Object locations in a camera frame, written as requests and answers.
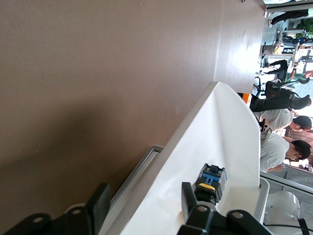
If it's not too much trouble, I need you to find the green potted plant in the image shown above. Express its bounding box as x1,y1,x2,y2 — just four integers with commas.
295,19,313,40

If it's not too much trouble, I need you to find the person in black clothes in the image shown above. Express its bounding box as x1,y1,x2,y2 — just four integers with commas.
249,88,313,111
268,8,313,25

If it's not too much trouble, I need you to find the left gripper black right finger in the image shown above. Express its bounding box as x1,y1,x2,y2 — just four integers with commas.
178,182,273,235

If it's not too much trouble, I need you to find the person in white t-shirt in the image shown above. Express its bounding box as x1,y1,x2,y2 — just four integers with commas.
259,132,313,173
254,107,313,134

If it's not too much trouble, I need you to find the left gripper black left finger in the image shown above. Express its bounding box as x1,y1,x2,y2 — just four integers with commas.
0,182,112,235

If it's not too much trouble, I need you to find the yellow push button blue block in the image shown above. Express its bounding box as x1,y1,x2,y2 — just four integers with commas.
194,164,228,204

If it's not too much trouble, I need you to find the orange box with black base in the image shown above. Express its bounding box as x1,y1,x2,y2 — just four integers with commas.
237,92,252,109

